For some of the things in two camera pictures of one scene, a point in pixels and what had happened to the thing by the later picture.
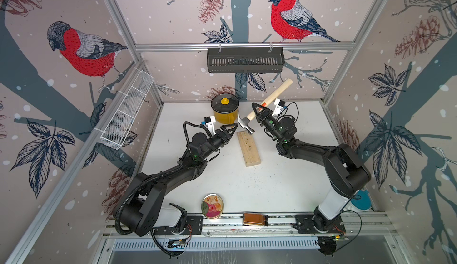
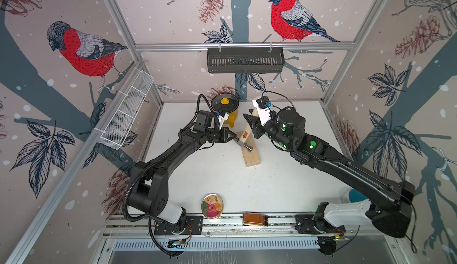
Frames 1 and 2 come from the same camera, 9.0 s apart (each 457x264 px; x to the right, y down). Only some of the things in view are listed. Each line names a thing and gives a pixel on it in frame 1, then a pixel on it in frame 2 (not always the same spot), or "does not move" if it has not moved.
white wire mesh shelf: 122,119 does not move
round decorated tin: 212,206 does not move
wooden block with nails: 250,153 does not move
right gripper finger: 260,115 -> 254,121
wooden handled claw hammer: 245,122 -> 246,134
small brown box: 253,219 does not move
